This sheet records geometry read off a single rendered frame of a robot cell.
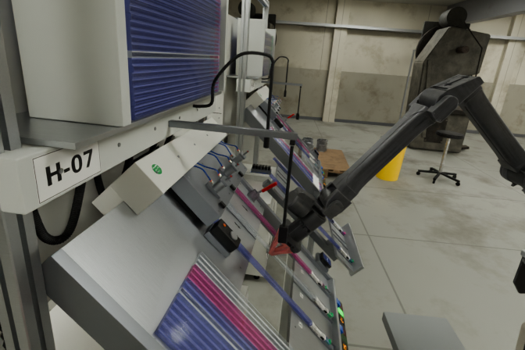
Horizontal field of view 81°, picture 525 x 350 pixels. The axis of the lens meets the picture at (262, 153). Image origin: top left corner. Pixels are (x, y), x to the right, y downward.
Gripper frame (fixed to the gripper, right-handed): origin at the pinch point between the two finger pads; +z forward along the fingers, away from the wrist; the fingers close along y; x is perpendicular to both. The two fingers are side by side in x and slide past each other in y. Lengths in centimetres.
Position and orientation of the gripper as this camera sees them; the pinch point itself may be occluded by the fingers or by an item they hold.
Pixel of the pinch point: (272, 251)
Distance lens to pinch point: 98.7
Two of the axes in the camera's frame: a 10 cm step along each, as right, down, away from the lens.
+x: 7.1, 6.9, 1.2
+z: -6.9, 6.6, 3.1
